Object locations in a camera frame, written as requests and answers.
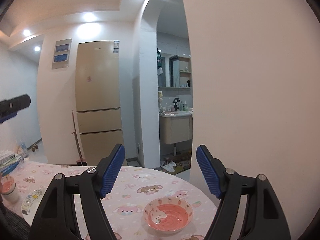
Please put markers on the pink lidded cup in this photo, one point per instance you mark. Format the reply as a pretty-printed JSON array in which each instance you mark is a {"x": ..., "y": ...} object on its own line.
[{"x": 10, "y": 190}]

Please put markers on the grey electrical panel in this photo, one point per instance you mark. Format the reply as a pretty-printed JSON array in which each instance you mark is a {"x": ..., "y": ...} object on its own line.
[{"x": 61, "y": 54}]

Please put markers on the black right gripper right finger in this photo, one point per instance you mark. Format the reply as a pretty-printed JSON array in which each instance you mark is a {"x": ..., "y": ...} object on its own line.
[{"x": 264, "y": 217}]

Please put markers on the beige bathroom vanity cabinet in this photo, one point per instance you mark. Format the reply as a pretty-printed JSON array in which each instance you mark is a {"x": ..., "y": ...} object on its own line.
[{"x": 175, "y": 127}]

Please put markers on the white cartoon plate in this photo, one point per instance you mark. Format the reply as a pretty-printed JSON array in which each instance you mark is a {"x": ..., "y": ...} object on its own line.
[{"x": 31, "y": 203}]

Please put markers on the bathroom mirror cabinet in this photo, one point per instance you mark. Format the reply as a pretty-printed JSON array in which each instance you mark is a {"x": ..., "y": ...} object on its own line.
[{"x": 175, "y": 72}]

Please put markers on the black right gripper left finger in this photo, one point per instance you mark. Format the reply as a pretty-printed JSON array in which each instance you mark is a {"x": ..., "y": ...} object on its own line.
[{"x": 55, "y": 217}]

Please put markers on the beige three-door refrigerator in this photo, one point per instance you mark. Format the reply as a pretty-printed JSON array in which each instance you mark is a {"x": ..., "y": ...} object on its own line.
[{"x": 97, "y": 96}]

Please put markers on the pink cartoon tablecloth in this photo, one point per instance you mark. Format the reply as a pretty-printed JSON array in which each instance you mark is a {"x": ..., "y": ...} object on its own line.
[{"x": 134, "y": 188}]

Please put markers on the stack of books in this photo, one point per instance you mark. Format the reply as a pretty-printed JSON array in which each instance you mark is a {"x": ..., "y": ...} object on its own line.
[{"x": 9, "y": 165}]

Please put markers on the black faucet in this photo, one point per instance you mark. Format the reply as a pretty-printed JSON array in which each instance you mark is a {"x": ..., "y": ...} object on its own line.
[{"x": 176, "y": 103}]

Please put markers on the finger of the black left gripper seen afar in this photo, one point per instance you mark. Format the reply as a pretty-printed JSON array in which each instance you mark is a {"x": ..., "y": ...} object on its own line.
[{"x": 10, "y": 108}]

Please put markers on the pink strawberry ceramic bowl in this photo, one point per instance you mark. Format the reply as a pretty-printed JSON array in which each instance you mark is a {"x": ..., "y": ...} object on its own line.
[{"x": 168, "y": 214}]

